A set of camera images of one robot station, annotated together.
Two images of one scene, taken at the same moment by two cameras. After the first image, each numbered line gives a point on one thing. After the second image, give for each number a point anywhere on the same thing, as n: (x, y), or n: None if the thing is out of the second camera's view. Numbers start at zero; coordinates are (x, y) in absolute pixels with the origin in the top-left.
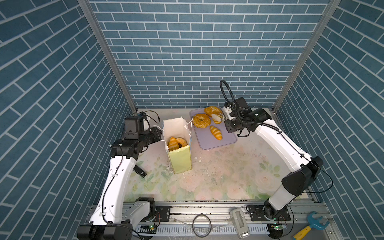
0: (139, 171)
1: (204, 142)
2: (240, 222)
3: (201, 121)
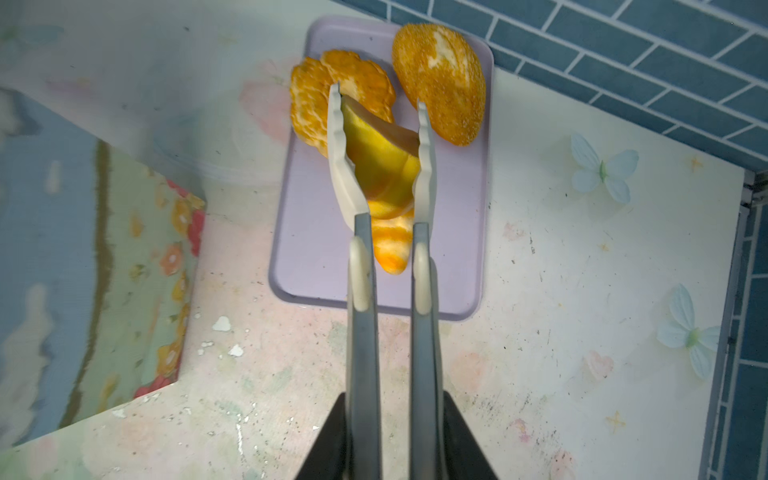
0: None
1: (313, 221)
2: None
3: (361, 82)
